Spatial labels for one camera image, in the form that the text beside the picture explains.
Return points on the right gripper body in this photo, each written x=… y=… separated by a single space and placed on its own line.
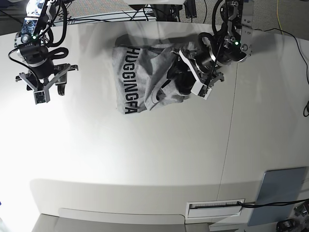
x=43 y=68

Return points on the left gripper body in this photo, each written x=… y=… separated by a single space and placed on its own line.
x=208 y=69

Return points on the grey T-shirt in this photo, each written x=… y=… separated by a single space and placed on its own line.
x=141 y=76

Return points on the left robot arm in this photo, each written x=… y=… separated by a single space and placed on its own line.
x=230 y=43

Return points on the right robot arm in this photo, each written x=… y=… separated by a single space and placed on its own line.
x=39 y=43

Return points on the aluminium extrusion profile dark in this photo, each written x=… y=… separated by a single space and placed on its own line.
x=190 y=9

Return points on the blue-grey board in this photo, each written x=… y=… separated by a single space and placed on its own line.
x=280 y=185

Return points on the black device bottom right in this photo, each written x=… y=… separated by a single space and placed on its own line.
x=286 y=225

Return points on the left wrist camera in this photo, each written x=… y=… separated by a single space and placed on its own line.
x=201 y=90

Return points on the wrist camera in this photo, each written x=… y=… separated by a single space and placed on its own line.
x=201 y=90
x=41 y=96

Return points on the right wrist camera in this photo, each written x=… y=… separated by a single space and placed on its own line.
x=41 y=96

